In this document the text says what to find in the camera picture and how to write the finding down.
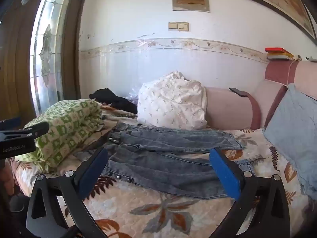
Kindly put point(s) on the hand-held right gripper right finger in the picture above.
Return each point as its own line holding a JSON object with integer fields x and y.
{"x": 225, "y": 173}

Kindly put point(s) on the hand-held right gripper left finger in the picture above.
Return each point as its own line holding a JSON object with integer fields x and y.
{"x": 95, "y": 168}

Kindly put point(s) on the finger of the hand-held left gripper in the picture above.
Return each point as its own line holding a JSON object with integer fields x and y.
{"x": 37, "y": 130}

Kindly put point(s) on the grey denim pants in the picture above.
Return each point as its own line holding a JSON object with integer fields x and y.
{"x": 158, "y": 168}

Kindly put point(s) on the green patterned folded quilt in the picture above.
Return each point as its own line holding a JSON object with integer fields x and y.
{"x": 66, "y": 126}

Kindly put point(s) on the pink sofa backrest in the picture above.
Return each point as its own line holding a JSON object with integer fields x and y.
{"x": 227, "y": 109}

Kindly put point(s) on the leaf print blanket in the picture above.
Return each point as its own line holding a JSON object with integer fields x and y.
{"x": 148, "y": 215}

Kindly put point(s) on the black cloth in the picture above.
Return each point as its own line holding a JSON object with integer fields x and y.
{"x": 111, "y": 99}

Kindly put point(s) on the clear plastic bag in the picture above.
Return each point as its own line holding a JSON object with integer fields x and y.
{"x": 132, "y": 96}

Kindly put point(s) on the black phone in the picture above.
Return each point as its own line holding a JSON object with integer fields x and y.
{"x": 239, "y": 92}

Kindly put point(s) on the blue quilted cushion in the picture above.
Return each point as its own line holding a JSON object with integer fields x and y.
{"x": 294, "y": 129}

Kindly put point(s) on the white floral pillow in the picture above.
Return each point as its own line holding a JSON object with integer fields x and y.
{"x": 171, "y": 101}

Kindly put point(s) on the yellow grey book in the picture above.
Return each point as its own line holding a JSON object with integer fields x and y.
{"x": 279, "y": 56}

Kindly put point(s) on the beige wall switch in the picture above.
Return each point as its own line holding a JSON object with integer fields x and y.
{"x": 183, "y": 26}
{"x": 173, "y": 26}

